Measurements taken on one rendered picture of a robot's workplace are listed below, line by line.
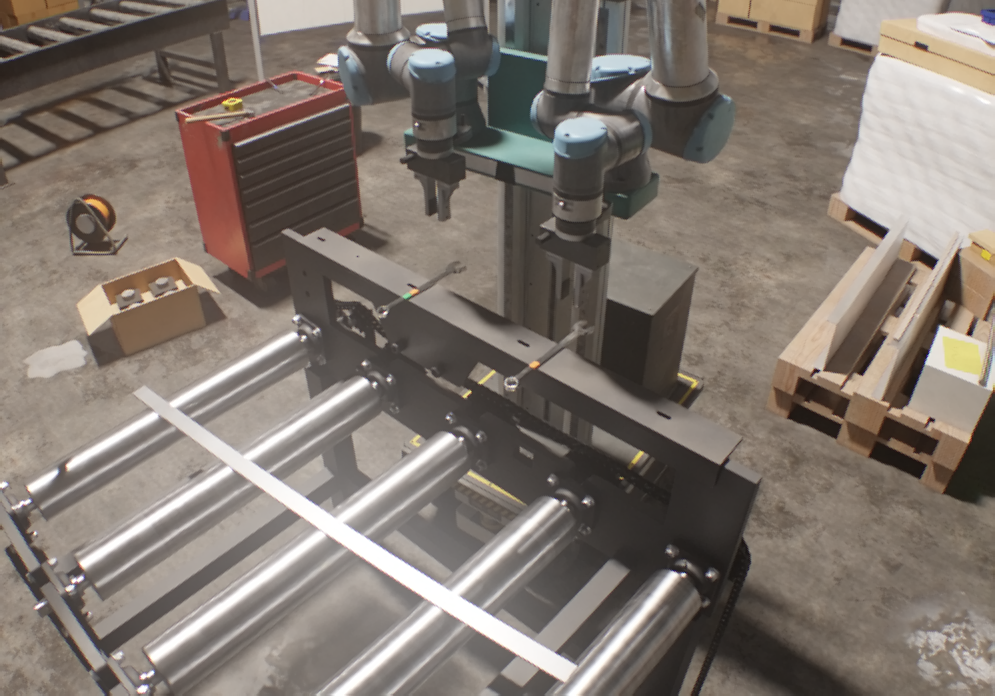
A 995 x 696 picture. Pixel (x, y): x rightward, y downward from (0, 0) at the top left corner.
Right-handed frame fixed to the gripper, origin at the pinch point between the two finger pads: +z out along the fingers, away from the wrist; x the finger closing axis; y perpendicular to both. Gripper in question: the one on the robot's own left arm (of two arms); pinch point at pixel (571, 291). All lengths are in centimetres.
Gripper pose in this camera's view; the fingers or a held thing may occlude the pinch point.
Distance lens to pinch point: 148.1
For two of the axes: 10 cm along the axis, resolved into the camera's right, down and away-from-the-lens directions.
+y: -6.6, 4.4, -6.1
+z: 0.0, 8.1, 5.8
